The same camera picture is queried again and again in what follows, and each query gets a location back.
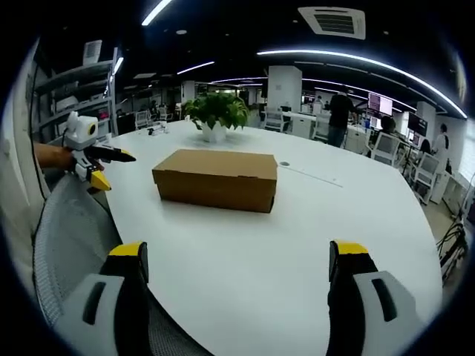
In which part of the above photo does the ceiling air conditioner vent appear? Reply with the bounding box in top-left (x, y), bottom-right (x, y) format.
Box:
top-left (298, 6), bottom-right (367, 41)

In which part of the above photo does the white office chair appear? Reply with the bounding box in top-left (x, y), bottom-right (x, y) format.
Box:
top-left (370, 131), bottom-right (402, 168)
top-left (264, 108), bottom-right (286, 133)
top-left (410, 152), bottom-right (442, 205)

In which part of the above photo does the grey mesh office chair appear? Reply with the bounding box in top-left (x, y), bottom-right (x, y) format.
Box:
top-left (32, 174), bottom-right (209, 356)

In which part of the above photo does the wall monitor screen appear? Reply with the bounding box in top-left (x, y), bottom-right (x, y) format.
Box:
top-left (367, 92), bottom-right (393, 116)

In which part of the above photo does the metal storage shelf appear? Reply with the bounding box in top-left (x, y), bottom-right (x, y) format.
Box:
top-left (30, 47), bottom-right (119, 142)

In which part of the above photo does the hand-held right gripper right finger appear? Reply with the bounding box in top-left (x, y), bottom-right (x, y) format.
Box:
top-left (326, 240), bottom-right (425, 356)

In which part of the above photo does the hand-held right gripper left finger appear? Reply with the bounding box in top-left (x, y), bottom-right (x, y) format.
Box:
top-left (53, 241), bottom-right (151, 356)

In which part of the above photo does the brown cardboard shoe box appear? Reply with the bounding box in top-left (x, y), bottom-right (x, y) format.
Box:
top-left (151, 148), bottom-right (278, 214)

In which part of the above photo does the green potted plant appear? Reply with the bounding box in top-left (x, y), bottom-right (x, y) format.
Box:
top-left (182, 92), bottom-right (250, 144)

